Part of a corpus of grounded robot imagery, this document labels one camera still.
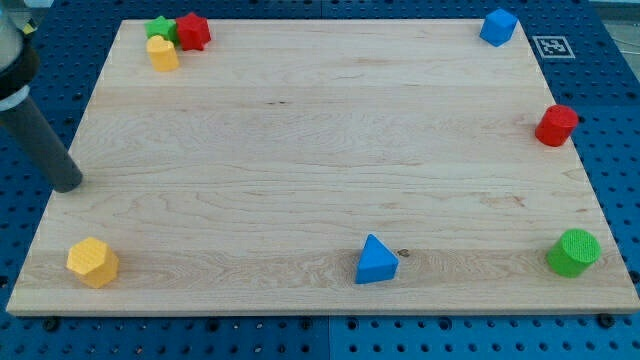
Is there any robot arm end with collar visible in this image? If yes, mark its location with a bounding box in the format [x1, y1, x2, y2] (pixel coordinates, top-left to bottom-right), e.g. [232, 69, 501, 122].
[1, 0, 53, 112]

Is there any yellow hexagon block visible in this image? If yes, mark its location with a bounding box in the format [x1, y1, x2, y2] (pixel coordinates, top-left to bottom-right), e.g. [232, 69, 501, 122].
[66, 237, 119, 289]

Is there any wooden board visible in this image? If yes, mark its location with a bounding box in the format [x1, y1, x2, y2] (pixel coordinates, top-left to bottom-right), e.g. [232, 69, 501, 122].
[7, 19, 639, 317]

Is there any blue triangle block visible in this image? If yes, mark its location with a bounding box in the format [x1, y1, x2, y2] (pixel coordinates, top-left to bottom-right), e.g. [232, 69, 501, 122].
[355, 234, 399, 284]

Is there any red star block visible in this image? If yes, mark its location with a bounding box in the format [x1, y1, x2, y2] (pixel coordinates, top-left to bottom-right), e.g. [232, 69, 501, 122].
[175, 12, 211, 51]

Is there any yellow heart block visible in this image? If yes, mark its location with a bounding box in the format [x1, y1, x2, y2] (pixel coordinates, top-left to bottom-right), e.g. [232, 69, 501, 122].
[146, 35, 180, 72]

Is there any green star block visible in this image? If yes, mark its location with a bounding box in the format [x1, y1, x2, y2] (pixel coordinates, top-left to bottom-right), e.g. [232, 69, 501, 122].
[144, 16, 179, 44]

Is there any blue cube block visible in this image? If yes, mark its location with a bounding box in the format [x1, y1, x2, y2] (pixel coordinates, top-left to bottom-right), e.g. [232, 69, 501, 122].
[479, 8, 518, 47]

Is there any red cylinder block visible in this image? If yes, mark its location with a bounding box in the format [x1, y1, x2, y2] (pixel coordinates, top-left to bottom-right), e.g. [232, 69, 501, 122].
[534, 104, 579, 147]

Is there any green cylinder block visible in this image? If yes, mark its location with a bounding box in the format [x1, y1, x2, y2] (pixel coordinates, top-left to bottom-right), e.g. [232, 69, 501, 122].
[546, 228, 602, 278]

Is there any white fiducial marker tag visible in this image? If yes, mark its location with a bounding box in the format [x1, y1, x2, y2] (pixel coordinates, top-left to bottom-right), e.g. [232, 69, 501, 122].
[532, 35, 575, 59]

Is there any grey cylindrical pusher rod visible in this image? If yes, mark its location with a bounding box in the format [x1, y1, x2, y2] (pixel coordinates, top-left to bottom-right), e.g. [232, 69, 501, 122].
[1, 96, 83, 193]

